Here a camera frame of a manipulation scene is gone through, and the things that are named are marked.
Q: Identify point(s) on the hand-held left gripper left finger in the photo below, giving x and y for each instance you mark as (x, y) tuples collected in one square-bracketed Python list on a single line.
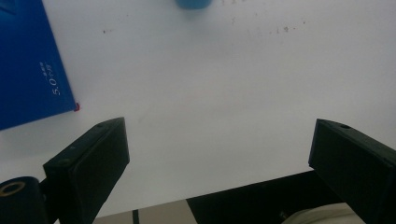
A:
[(90, 165)]

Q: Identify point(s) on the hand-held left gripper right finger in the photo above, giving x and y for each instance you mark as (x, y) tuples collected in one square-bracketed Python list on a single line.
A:
[(355, 165)]

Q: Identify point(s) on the white round object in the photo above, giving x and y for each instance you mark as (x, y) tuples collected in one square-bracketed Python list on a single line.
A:
[(327, 216)]

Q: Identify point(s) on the thin black pole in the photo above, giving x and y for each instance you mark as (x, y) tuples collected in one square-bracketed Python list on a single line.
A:
[(135, 217)]

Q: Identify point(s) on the blue flat box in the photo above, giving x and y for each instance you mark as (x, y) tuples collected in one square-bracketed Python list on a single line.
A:
[(28, 65)]

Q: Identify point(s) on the blue round container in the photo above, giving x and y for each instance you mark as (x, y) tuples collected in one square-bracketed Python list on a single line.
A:
[(193, 3)]

